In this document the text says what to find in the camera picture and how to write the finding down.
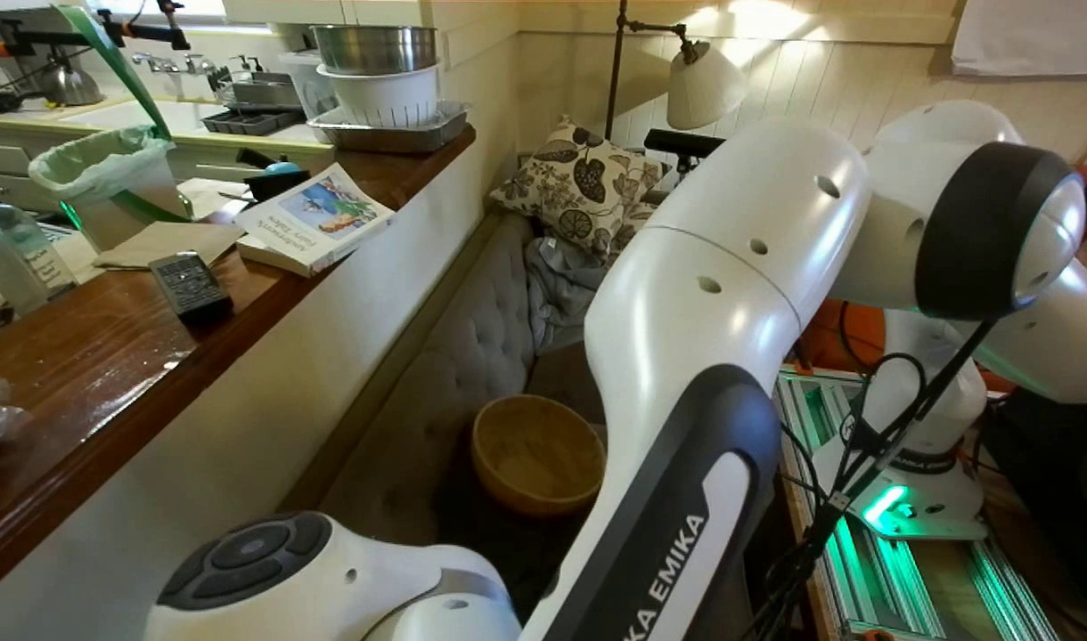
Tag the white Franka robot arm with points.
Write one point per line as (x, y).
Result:
(731, 273)

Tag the grey tufted sofa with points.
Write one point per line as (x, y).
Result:
(481, 342)

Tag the round wooden bowl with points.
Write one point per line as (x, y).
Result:
(537, 457)

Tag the grey crumpled blanket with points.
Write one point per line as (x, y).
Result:
(565, 287)

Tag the floral patterned pillow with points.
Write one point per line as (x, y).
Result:
(583, 183)

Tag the metal baking tray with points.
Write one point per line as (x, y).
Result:
(392, 134)

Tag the thick paperback book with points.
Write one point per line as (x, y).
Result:
(314, 222)

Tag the white plastic colander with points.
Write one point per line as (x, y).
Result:
(383, 94)

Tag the black desk gadget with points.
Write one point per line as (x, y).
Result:
(268, 175)

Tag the steel cooking pot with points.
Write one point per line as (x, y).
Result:
(376, 48)

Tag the beige paper sheet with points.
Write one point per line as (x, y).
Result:
(160, 242)

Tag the wooden shelf with items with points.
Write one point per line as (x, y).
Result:
(80, 357)

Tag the bin with green liner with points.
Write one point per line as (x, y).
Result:
(99, 164)

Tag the clear plastic bottle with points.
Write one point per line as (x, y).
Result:
(4, 255)

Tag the white hanging sheet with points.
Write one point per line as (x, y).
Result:
(1027, 40)

